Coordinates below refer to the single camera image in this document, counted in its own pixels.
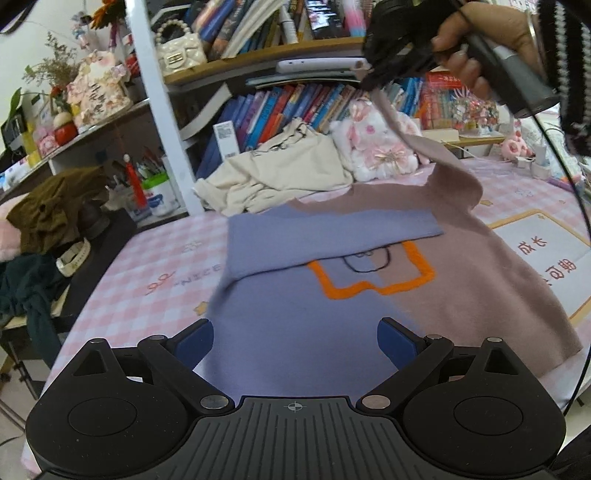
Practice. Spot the white small box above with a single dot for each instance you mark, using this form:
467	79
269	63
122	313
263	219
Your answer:
227	142

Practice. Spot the pink pig toy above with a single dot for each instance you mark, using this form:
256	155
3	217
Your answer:
514	146

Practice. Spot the brown garment pile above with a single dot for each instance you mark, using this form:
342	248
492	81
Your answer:
47	216

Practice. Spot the cream canvas bag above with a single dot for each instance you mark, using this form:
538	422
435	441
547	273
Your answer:
296	163

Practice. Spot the person's right hand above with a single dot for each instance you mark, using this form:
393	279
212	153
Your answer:
512	28

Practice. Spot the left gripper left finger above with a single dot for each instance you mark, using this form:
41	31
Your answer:
156	376

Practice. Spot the purple and mauve sweater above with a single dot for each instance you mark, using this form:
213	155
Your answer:
305	286

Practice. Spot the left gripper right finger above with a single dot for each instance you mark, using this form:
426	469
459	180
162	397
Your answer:
425	362

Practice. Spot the white metal bookshelf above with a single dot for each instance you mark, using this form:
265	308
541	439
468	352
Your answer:
24	45

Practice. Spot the pink white plush bunny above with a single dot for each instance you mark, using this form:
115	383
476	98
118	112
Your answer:
369	148

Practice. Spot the white pearl handbag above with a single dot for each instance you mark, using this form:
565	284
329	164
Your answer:
178	48

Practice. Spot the dark green garment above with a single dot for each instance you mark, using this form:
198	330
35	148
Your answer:
30	283

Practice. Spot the row of colourful books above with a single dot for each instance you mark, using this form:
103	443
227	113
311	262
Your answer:
438	100

